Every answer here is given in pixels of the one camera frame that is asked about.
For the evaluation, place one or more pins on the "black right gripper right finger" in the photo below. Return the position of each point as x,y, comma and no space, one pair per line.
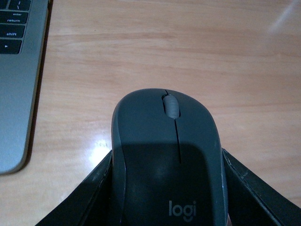
252,202

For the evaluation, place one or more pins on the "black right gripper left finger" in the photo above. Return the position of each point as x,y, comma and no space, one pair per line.
88,204

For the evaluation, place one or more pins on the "dark grey Logitech mouse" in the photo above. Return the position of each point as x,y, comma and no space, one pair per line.
167,162

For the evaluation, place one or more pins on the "silver laptop with black keys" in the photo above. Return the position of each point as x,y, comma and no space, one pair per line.
23,24

